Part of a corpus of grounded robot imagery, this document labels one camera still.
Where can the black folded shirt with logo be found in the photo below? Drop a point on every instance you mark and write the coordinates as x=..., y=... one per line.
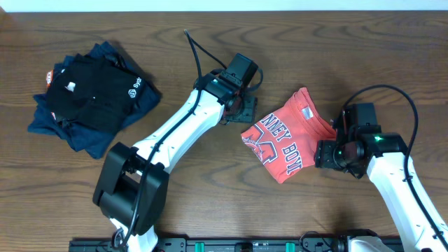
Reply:
x=94, y=92

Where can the orange folded garment in pile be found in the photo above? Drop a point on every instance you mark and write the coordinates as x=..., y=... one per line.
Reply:
x=49, y=78

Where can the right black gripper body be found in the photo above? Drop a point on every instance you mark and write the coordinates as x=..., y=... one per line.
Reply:
x=337, y=157

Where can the navy blue folded shirt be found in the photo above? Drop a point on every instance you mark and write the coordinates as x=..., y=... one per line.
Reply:
x=78, y=136

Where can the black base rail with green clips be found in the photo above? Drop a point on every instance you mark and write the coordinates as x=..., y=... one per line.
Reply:
x=309, y=241

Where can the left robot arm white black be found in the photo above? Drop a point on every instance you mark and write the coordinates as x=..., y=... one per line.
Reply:
x=132, y=187

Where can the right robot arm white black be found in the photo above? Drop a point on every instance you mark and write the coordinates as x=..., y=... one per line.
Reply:
x=383, y=159

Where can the red orange t-shirt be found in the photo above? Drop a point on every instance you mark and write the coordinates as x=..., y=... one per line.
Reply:
x=285, y=141

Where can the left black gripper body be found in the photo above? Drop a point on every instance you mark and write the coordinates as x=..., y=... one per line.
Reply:
x=247, y=111

